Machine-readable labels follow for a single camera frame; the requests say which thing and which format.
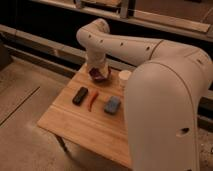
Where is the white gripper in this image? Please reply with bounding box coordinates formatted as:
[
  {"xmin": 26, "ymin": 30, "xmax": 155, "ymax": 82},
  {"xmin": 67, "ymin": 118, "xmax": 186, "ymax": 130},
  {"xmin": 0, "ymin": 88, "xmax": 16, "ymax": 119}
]
[{"xmin": 86, "ymin": 57, "xmax": 111, "ymax": 82}]

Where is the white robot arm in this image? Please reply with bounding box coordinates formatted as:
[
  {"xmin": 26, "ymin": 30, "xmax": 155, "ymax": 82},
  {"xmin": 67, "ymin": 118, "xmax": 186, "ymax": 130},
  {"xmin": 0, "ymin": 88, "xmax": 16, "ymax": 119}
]
[{"xmin": 76, "ymin": 19, "xmax": 213, "ymax": 171}]

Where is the dark red bowl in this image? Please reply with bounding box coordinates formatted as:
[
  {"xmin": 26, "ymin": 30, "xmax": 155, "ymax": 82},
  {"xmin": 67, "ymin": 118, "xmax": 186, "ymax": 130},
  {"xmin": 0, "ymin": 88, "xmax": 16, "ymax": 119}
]
[{"xmin": 89, "ymin": 68, "xmax": 106, "ymax": 81}]

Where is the white paper cup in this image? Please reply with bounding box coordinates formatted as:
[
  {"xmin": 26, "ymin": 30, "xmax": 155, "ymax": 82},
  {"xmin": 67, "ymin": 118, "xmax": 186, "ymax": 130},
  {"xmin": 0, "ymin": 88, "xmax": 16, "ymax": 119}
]
[{"xmin": 118, "ymin": 70, "xmax": 132, "ymax": 89}]

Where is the black rectangular device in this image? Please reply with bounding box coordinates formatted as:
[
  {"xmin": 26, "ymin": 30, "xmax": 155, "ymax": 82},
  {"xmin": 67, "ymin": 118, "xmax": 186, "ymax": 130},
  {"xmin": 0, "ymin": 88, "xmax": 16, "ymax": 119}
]
[{"xmin": 72, "ymin": 87, "xmax": 88, "ymax": 105}]

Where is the blue sponge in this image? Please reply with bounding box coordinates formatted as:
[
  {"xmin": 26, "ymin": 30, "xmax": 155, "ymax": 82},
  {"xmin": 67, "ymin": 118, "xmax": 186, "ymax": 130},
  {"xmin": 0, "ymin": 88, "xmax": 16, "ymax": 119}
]
[{"xmin": 104, "ymin": 96, "xmax": 121, "ymax": 115}]

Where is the wooden table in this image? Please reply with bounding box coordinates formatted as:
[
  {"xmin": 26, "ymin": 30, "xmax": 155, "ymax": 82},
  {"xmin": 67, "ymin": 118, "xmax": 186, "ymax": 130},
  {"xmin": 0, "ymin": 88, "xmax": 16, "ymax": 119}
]
[{"xmin": 37, "ymin": 66, "xmax": 131, "ymax": 168}]

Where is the table leg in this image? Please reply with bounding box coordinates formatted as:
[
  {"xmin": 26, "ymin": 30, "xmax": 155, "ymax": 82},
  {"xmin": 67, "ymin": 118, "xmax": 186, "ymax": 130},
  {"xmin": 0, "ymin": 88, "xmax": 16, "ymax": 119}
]
[{"xmin": 54, "ymin": 134, "xmax": 72, "ymax": 156}]

